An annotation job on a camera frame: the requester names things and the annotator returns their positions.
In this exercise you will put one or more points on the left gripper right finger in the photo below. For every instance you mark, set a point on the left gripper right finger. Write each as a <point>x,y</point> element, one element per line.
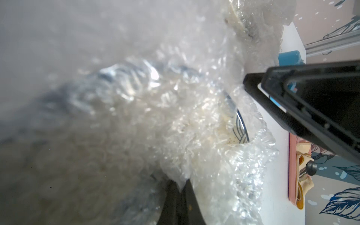
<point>190,213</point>

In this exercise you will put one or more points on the black ladle spoon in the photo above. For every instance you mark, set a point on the black ladle spoon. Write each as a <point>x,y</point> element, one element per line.
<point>311,168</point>

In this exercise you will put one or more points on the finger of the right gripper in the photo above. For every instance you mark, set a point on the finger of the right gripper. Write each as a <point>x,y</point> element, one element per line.
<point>317,102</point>

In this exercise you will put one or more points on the clear bubble wrap sheet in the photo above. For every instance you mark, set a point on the clear bubble wrap sheet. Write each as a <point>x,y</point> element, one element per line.
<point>104,103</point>
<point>259,27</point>

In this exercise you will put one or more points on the speckled cream plate dark rim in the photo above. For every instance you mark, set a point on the speckled cream plate dark rim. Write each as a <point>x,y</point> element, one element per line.
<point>235,127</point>

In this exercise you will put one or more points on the blue tape dispenser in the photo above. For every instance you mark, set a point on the blue tape dispenser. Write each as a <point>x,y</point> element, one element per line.
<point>292,58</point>

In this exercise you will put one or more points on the pink tray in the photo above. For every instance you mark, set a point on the pink tray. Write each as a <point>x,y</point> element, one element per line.
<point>293,141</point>

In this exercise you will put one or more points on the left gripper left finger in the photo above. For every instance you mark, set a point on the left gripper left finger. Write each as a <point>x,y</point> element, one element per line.
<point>169,214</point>

